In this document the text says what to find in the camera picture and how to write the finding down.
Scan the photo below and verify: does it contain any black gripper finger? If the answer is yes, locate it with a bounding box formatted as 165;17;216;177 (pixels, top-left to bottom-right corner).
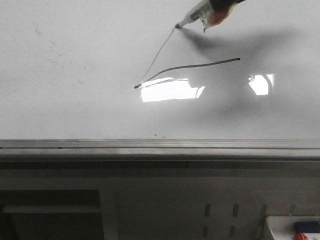
209;0;245;11

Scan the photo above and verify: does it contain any white black whiteboard marker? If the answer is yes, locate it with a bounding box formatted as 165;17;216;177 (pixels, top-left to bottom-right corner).
175;0;238;33

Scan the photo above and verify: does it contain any white whiteboard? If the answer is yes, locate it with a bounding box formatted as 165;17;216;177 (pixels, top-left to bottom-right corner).
0;0;320;158

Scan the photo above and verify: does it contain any white tray with erasers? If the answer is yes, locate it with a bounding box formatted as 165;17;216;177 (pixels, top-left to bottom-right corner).
263;215;320;240

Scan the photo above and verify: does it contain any blue eraser in tray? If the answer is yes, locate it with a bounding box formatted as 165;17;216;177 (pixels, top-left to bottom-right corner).
294;221;320;233

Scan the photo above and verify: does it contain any red item in tray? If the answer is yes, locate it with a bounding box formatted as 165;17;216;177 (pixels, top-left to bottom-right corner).
293;232;309;240

